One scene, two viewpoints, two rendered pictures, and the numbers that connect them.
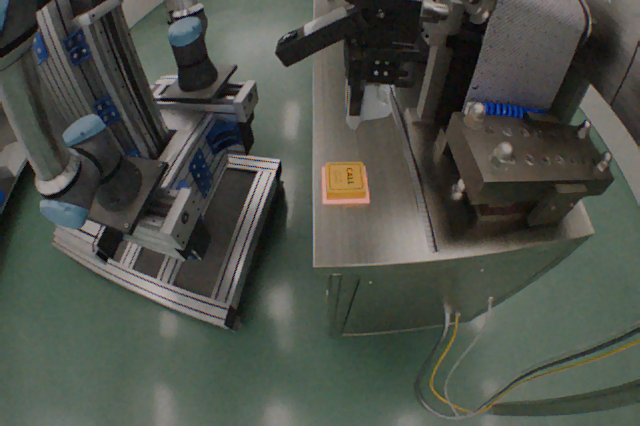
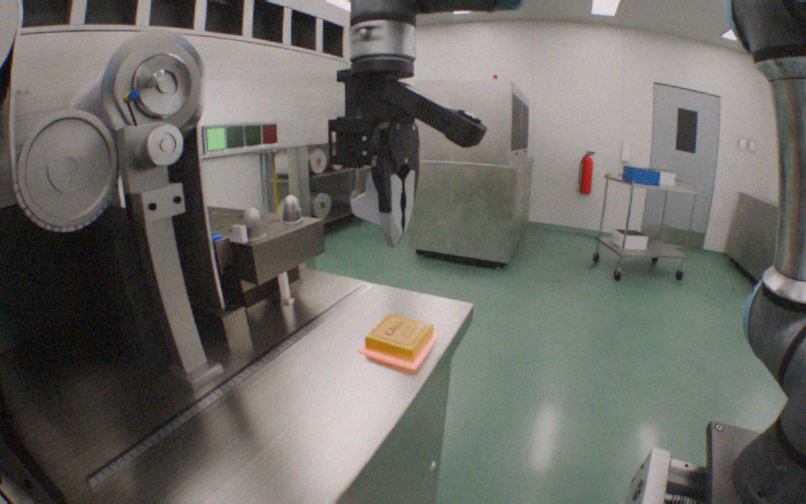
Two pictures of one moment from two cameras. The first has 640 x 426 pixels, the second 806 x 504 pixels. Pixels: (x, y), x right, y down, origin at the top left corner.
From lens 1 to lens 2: 72 cm
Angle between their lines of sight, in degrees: 105
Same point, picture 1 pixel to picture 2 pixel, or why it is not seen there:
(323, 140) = (381, 407)
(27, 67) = (775, 99)
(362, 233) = (415, 308)
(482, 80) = (200, 212)
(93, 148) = not seen: outside the picture
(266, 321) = not seen: outside the picture
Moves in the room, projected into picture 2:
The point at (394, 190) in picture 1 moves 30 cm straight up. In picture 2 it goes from (350, 323) to (340, 112)
